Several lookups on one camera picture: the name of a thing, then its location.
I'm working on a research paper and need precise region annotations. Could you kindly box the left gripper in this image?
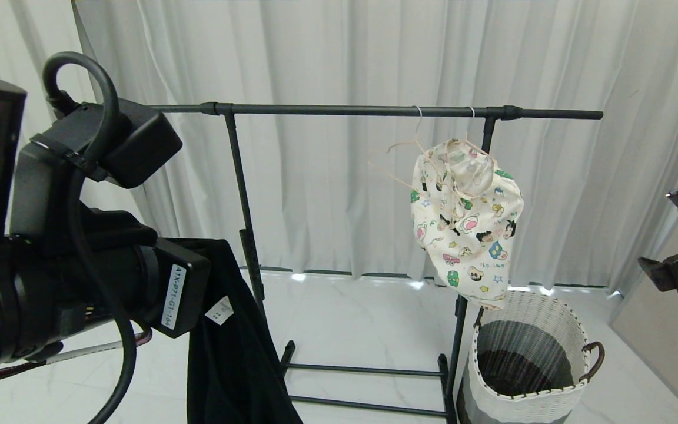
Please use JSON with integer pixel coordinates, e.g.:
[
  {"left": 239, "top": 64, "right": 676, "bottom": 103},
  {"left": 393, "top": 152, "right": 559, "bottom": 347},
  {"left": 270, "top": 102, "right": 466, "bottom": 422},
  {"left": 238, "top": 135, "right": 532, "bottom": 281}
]
[{"left": 0, "top": 236, "right": 211, "bottom": 377}]

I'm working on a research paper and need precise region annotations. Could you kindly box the cream printed garment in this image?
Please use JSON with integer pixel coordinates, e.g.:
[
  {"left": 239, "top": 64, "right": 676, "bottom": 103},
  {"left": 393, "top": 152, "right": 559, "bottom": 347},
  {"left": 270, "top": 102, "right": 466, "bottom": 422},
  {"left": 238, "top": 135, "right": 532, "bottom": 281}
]
[{"left": 411, "top": 138, "right": 524, "bottom": 311}]

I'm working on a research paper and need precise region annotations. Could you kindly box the white laundry basket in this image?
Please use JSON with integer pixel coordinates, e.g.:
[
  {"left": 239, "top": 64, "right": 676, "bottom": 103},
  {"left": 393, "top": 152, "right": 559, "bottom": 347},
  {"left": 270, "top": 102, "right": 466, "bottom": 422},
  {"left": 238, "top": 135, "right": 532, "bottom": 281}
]
[{"left": 458, "top": 291, "right": 606, "bottom": 424}]

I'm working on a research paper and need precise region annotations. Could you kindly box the black garment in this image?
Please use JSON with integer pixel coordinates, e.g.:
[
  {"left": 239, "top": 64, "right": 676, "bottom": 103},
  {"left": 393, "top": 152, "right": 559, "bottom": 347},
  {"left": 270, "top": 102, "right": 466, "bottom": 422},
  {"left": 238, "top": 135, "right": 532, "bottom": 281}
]
[{"left": 183, "top": 238, "right": 304, "bottom": 424}]

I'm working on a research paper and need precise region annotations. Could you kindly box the white curtain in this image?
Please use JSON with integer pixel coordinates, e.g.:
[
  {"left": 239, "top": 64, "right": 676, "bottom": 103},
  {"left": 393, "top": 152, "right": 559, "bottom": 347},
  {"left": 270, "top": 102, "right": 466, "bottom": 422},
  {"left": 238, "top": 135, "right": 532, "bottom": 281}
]
[
  {"left": 71, "top": 0, "right": 678, "bottom": 295},
  {"left": 0, "top": 0, "right": 145, "bottom": 224}
]

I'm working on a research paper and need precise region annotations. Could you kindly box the black clothes rack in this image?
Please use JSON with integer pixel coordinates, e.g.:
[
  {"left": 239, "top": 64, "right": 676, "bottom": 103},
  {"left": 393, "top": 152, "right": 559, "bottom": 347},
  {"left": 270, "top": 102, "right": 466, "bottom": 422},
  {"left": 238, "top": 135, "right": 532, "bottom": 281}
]
[{"left": 148, "top": 102, "right": 604, "bottom": 424}]

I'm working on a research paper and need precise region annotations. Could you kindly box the black cable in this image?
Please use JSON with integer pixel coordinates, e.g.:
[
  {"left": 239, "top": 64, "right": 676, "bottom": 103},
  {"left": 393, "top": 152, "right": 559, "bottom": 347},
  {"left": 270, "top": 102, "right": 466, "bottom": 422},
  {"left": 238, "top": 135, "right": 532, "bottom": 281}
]
[{"left": 42, "top": 52, "right": 139, "bottom": 424}]

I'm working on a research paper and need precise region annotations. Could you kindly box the pink clothes hanger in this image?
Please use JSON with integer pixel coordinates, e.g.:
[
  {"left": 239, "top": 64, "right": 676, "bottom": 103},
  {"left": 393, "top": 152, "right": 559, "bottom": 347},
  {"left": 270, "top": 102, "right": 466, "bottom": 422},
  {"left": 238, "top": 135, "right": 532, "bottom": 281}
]
[
  {"left": 367, "top": 107, "right": 434, "bottom": 204},
  {"left": 424, "top": 106, "right": 498, "bottom": 204}
]

